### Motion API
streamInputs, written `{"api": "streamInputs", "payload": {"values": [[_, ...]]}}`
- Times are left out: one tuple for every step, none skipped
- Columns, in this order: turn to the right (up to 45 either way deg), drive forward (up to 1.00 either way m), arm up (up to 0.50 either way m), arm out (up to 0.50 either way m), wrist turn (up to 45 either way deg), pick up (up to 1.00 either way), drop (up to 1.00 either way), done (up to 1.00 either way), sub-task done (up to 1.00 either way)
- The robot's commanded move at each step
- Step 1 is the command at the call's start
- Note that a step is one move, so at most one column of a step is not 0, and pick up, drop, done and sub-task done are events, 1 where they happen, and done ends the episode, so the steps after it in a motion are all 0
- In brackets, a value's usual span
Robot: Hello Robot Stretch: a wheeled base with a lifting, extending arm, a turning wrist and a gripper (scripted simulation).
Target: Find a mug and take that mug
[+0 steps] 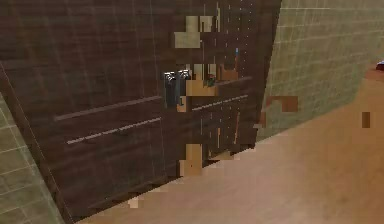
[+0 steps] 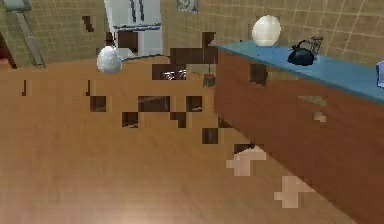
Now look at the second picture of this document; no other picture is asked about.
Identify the white fridge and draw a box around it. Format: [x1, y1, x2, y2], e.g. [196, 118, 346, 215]
[103, 0, 165, 61]

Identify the cream egg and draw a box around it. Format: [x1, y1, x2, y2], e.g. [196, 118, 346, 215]
[251, 14, 282, 47]

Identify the red and green bin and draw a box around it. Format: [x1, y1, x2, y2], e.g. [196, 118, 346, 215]
[202, 73, 216, 89]

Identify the framed wall picture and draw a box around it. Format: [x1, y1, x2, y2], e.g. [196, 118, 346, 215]
[176, 0, 199, 14]

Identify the black kettle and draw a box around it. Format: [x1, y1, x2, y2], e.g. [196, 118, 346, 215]
[287, 35, 324, 67]

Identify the pale blue object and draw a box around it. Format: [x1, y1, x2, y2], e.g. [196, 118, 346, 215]
[375, 61, 384, 89]

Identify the black fridge handle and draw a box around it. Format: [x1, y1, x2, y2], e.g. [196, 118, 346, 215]
[138, 0, 146, 22]
[130, 0, 138, 23]

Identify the brown counter with blue top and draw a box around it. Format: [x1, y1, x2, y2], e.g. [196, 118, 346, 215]
[213, 40, 384, 224]

